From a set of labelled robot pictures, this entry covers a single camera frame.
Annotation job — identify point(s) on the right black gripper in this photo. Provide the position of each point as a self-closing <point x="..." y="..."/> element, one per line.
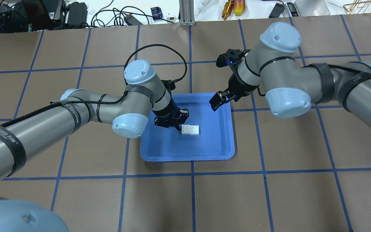
<point x="239" y="84"/>

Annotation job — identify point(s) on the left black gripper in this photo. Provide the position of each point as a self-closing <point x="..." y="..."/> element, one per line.
<point x="166" y="112"/>

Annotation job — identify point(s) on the white block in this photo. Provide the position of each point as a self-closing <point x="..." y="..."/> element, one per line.
<point x="187" y="129"/>
<point x="194" y="130"/>

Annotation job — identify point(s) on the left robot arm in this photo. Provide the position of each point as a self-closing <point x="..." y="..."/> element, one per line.
<point x="26" y="137"/>

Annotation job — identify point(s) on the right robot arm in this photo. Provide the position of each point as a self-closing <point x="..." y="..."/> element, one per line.
<point x="291" y="90"/>

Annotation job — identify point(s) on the blue plastic tray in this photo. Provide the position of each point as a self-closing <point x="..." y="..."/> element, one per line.
<point x="215" y="140"/>

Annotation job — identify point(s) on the metal tin tray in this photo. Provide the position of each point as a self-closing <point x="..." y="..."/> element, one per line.
<point x="311" y="8"/>

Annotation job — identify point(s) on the brass cylinder tool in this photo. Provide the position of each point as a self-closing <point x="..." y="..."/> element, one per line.
<point x="227" y="9"/>

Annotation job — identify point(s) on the mango fruit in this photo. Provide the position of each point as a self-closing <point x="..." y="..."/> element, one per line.
<point x="239" y="7"/>

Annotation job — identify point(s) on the black power adapter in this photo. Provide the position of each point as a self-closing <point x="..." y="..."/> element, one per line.
<point x="77" y="13"/>

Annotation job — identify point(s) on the wrist camera blue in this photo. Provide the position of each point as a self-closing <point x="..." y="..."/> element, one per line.
<point x="231" y="57"/>

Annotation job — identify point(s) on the aluminium frame post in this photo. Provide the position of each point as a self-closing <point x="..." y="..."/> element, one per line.
<point x="186" y="13"/>

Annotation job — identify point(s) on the gold wire rack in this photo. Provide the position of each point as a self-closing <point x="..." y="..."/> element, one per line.
<point x="349" y="7"/>

